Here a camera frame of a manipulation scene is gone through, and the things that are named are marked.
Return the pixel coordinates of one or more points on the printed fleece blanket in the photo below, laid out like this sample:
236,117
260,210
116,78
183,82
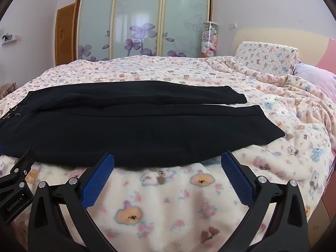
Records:
162,210

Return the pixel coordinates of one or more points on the brown plush toy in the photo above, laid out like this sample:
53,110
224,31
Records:
7,89

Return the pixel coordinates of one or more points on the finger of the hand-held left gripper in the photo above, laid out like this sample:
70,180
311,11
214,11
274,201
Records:
22,164

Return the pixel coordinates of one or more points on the clear tube of plush toys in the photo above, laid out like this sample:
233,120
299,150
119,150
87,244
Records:
209,40

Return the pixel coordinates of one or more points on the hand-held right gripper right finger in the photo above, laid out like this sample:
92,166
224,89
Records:
236,181

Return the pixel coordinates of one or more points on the black pants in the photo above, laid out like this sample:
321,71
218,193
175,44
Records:
131,126

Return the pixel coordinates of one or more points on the wooden door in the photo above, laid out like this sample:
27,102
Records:
65,34

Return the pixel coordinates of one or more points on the printed pillow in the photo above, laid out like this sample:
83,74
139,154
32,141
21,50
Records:
267,56

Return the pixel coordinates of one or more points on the yellow and pink headboard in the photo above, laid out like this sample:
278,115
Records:
275,38

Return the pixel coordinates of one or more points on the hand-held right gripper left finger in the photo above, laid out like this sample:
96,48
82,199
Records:
97,181

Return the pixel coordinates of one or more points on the wardrobe with frosted floral doors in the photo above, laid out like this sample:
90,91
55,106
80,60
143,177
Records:
136,13

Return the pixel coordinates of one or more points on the small wall shelf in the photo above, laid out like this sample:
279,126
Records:
10,38

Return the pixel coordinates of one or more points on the lilac pillow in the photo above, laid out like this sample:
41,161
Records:
315,77

